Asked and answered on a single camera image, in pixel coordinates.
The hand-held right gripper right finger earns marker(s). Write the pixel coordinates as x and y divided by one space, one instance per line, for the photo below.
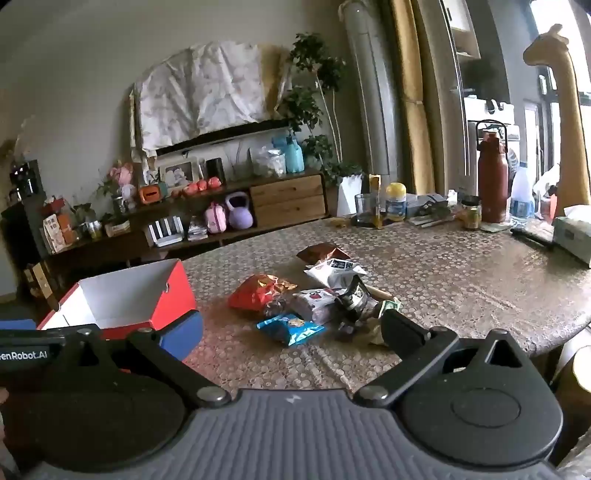
392 330

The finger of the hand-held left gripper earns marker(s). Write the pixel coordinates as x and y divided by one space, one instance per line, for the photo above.
18 324

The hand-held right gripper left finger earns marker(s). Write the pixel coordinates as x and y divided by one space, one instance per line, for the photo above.
184 334

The clear candy wrapper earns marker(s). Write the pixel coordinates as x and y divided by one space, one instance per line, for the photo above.
375 333

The small green snack packet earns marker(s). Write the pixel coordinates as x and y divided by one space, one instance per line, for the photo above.
388 308

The beige sausage stick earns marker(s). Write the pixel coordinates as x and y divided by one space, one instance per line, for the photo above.
381 293

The red cardboard box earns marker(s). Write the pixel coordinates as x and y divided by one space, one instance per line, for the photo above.
175 295

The black snack packet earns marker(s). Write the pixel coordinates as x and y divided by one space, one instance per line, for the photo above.
355 300

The red orange snack bag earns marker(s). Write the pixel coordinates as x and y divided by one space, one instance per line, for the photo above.
254 291

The white pink snack bag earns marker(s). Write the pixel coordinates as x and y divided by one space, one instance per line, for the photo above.
314 304

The white snack bag dark label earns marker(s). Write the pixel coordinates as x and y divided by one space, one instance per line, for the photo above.
330 272

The small brown candy packet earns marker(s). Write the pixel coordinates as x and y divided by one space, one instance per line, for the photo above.
279 307

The blue snack bag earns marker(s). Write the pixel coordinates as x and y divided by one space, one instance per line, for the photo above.
288 328

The dark red foil snack bag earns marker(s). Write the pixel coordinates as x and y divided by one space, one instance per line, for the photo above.
318 253

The orange white carton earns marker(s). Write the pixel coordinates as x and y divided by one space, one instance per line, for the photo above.
57 233

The stack of small books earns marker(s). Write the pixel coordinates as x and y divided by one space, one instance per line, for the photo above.
197 232

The white router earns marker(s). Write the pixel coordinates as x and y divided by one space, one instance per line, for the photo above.
164 233

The pink backpack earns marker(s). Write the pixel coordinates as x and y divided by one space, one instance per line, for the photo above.
215 219

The glass cup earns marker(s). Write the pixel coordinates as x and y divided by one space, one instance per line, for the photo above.
362 207

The white jar yellow lid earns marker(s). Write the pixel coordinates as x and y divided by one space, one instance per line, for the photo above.
395 203

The purple kettlebell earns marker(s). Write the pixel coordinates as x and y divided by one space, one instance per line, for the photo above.
240 214

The yellow standing pouch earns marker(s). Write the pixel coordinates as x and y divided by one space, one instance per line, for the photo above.
376 194

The small jar dark lid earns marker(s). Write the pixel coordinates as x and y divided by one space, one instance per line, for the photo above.
472 214

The white planter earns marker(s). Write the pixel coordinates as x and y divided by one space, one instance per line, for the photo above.
349 196

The black coffee machine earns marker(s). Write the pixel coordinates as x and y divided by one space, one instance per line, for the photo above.
25 182

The orange toy box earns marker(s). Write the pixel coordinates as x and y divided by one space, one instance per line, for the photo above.
152 194

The black speaker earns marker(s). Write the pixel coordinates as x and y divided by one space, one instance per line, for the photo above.
215 171

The pink flower doll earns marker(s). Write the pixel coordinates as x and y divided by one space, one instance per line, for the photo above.
122 177

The wooden TV cabinet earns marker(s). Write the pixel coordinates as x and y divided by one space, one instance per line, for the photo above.
286 194

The maroon water bottle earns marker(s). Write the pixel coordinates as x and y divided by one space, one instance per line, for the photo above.
491 184

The clear plastic water bottle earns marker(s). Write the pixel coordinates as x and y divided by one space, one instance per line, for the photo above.
521 198

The clear plastic bag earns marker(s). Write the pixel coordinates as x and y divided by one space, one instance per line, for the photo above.
268 162

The red plastic container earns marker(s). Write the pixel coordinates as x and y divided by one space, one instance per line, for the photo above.
547 207

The green tissue box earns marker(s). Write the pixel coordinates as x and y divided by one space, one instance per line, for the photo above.
570 237

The black television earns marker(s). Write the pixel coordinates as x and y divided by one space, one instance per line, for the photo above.
221 132

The rolled yellow mat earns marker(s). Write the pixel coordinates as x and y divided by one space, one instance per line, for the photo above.
415 115

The grey tower air conditioner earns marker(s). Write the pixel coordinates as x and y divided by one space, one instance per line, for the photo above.
369 92

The floral cloth cover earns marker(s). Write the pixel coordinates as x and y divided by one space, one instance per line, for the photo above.
203 92

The tan giraffe toy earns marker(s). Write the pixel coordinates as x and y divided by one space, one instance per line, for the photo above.
570 138

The green potted tree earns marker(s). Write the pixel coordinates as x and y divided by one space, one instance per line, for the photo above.
314 60

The white photo frame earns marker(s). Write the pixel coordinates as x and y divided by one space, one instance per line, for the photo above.
178 173

